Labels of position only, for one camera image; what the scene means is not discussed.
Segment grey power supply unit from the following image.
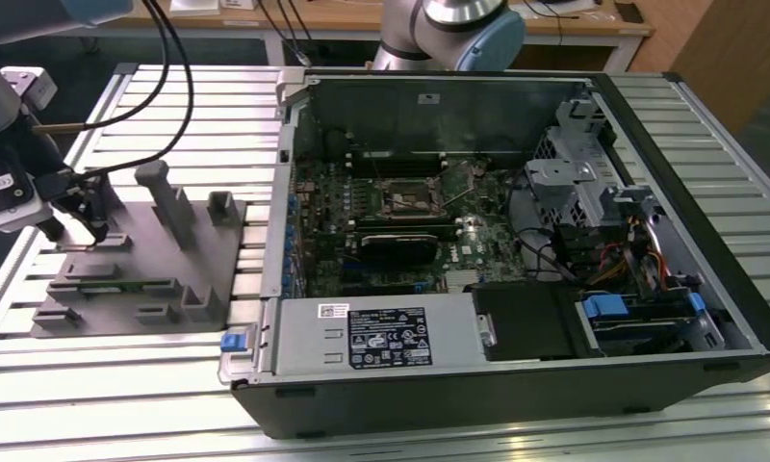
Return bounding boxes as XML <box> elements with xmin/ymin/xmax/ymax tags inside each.
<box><xmin>275</xmin><ymin>293</ymin><xmax>490</xmax><ymax>374</ymax></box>

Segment green RAM stick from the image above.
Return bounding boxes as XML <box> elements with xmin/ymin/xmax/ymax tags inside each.
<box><xmin>80</xmin><ymin>281</ymin><xmax>172</xmax><ymax>295</ymax></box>

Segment small silver chipset heatsink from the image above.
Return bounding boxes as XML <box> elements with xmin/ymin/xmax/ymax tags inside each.
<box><xmin>446</xmin><ymin>269</ymin><xmax>484</xmax><ymax>293</ymax></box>

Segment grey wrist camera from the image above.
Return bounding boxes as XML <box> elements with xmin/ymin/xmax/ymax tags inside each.
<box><xmin>0</xmin><ymin>66</ymin><xmax>59</xmax><ymax>113</ymax></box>

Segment grey parts rack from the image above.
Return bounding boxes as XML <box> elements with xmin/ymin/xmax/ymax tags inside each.
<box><xmin>30</xmin><ymin>159</ymin><xmax>250</xmax><ymax>338</ymax></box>

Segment blue case latch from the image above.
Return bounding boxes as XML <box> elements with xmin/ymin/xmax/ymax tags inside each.
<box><xmin>222</xmin><ymin>329</ymin><xmax>250</xmax><ymax>355</ymax></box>

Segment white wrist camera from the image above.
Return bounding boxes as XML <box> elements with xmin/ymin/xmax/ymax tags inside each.
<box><xmin>0</xmin><ymin>161</ymin><xmax>56</xmax><ymax>227</ymax></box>

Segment hard disk in blue carrier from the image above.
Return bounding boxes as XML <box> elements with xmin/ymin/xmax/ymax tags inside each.
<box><xmin>583</xmin><ymin>294</ymin><xmax>695</xmax><ymax>328</ymax></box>

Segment black open PC case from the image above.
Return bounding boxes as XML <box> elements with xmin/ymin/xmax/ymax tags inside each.
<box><xmin>218</xmin><ymin>66</ymin><xmax>770</xmax><ymax>440</ymax></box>

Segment metal disk bay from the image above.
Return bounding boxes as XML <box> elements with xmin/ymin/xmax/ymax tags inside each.
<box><xmin>575</xmin><ymin>288</ymin><xmax>727</xmax><ymax>357</ymax></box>

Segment wooden cabinet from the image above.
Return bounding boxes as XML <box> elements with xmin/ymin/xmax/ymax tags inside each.
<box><xmin>628</xmin><ymin>0</ymin><xmax>770</xmax><ymax>139</ymax></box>

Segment CPU socket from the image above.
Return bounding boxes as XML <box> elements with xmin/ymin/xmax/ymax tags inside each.
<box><xmin>375</xmin><ymin>178</ymin><xmax>448</xmax><ymax>218</ymax></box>

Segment black RAM slot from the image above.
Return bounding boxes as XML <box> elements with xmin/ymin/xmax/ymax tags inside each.
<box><xmin>352</xmin><ymin>162</ymin><xmax>448</xmax><ymax>178</ymax></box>
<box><xmin>346</xmin><ymin>149</ymin><xmax>448</xmax><ymax>164</ymax></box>
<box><xmin>356</xmin><ymin>216</ymin><xmax>462</xmax><ymax>226</ymax></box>
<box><xmin>356</xmin><ymin>223</ymin><xmax>463</xmax><ymax>233</ymax></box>

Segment perforated metal drive cage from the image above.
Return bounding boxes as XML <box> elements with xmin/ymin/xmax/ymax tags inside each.
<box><xmin>526</xmin><ymin>93</ymin><xmax>624</xmax><ymax>227</ymax></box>

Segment thin wire locking lever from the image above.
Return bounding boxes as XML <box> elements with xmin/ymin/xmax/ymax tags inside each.
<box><xmin>367</xmin><ymin>152</ymin><xmax>388</xmax><ymax>188</ymax></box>

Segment black plastic shroud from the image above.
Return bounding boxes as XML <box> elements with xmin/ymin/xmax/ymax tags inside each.
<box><xmin>472</xmin><ymin>281</ymin><xmax>603</xmax><ymax>362</ymax></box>

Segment wooden desk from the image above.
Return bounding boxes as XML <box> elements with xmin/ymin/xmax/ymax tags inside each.
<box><xmin>127</xmin><ymin>0</ymin><xmax>656</xmax><ymax>73</ymax></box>

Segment orange and red wires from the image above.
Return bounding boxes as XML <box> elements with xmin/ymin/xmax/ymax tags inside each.
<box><xmin>590</xmin><ymin>216</ymin><xmax>674</xmax><ymax>290</ymax></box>

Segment black graphics card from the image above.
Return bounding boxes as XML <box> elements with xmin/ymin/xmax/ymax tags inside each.
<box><xmin>356</xmin><ymin>231</ymin><xmax>439</xmax><ymax>266</ymax></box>

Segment large white box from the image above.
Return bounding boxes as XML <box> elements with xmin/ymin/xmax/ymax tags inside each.
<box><xmin>170</xmin><ymin>0</ymin><xmax>224</xmax><ymax>18</ymax></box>

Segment green motherboard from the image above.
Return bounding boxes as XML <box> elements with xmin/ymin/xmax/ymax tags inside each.
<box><xmin>288</xmin><ymin>156</ymin><xmax>535</xmax><ymax>297</ymax></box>

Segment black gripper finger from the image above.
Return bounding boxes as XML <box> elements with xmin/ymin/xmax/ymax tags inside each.
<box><xmin>70</xmin><ymin>170</ymin><xmax>115</xmax><ymax>244</ymax></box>
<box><xmin>42</xmin><ymin>214</ymin><xmax>70</xmax><ymax>243</ymax></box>

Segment metal socket cover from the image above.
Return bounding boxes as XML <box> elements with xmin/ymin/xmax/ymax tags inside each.
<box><xmin>431</xmin><ymin>161</ymin><xmax>487</xmax><ymax>211</ymax></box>

